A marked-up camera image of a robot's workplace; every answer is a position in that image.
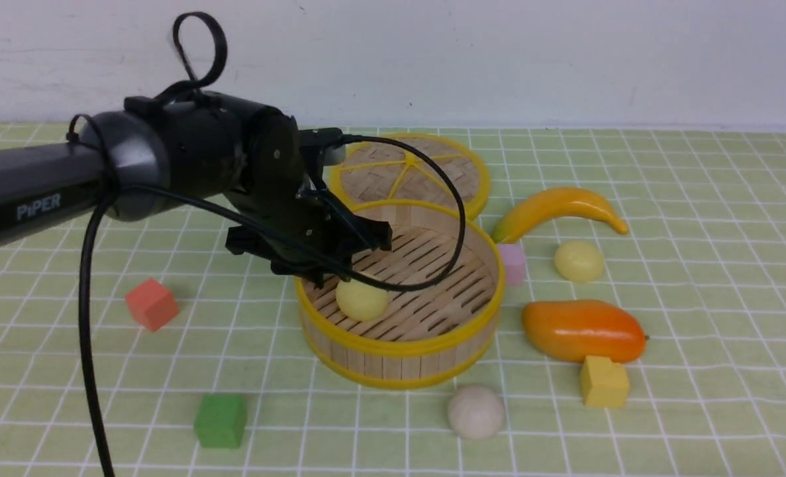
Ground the orange toy mango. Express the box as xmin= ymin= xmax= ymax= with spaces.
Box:
xmin=522 ymin=299 xmax=648 ymax=363

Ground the pale yellow bun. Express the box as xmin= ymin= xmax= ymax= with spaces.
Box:
xmin=335 ymin=279 xmax=389 ymax=322
xmin=554 ymin=240 xmax=605 ymax=283

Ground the green checkered tablecloth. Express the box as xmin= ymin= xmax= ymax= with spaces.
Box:
xmin=0 ymin=122 xmax=786 ymax=477

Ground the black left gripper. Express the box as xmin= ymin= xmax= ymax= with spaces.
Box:
xmin=225 ymin=106 xmax=393 ymax=287

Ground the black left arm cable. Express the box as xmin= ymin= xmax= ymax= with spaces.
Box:
xmin=66 ymin=12 xmax=467 ymax=477

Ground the yellow wooden cube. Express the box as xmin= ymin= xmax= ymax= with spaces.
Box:
xmin=579 ymin=356 xmax=630 ymax=408

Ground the bamboo steamer tray yellow rim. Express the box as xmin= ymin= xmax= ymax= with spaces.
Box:
xmin=295 ymin=199 xmax=505 ymax=390

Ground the woven bamboo steamer lid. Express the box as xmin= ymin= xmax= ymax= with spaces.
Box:
xmin=327 ymin=132 xmax=491 ymax=220

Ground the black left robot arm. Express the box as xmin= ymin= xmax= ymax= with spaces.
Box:
xmin=0 ymin=91 xmax=392 ymax=285

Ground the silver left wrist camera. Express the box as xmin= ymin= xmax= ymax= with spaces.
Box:
xmin=299 ymin=127 xmax=347 ymax=167

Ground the green wooden cube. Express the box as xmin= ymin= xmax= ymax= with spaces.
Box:
xmin=193 ymin=394 xmax=247 ymax=449

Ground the red wooden cube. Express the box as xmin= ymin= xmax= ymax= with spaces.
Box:
xmin=125 ymin=278 xmax=180 ymax=333

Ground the pink wooden cube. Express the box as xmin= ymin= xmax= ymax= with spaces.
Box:
xmin=497 ymin=242 xmax=528 ymax=287

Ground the yellow toy banana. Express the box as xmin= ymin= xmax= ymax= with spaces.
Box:
xmin=491 ymin=187 xmax=630 ymax=244

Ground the white round bun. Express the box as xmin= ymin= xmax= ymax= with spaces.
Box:
xmin=447 ymin=384 xmax=505 ymax=440

